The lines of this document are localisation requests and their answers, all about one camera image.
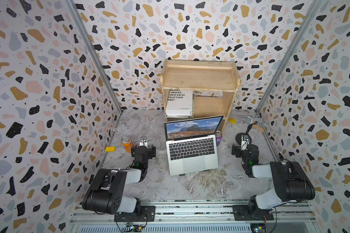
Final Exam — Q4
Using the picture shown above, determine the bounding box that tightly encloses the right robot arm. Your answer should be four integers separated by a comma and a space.
231, 144, 316, 214

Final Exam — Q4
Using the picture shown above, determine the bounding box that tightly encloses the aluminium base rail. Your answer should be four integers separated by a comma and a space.
71, 200, 321, 233

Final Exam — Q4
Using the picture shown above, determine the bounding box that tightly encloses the purple soda can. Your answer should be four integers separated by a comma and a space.
215, 130, 222, 147

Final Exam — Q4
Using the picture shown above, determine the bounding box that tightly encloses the silver laptop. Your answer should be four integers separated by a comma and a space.
164, 116, 223, 176

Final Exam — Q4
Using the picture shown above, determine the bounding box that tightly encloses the wooden shelf unit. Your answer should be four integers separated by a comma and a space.
160, 59, 241, 132

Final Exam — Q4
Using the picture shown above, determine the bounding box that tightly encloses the yellow sponge block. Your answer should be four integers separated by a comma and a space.
105, 147, 115, 152

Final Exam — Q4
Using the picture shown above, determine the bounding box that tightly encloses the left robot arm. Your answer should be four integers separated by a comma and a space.
82, 144, 156, 219

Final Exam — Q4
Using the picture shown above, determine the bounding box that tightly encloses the orange soda can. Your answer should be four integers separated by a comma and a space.
121, 136, 134, 153

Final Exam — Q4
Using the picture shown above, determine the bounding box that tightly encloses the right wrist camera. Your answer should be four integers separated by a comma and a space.
241, 135, 250, 151

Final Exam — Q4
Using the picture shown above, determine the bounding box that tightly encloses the black microphone on stand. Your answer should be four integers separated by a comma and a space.
235, 116, 259, 145

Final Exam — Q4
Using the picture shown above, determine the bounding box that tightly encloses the white book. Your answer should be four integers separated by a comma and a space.
165, 89, 193, 118

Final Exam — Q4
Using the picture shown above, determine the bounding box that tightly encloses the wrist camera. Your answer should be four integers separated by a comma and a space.
139, 136, 148, 147
241, 135, 250, 151

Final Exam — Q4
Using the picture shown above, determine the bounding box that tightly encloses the small yellow object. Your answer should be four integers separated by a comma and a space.
228, 118, 236, 124

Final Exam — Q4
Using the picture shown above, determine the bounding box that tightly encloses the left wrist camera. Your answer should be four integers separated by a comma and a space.
139, 136, 148, 147

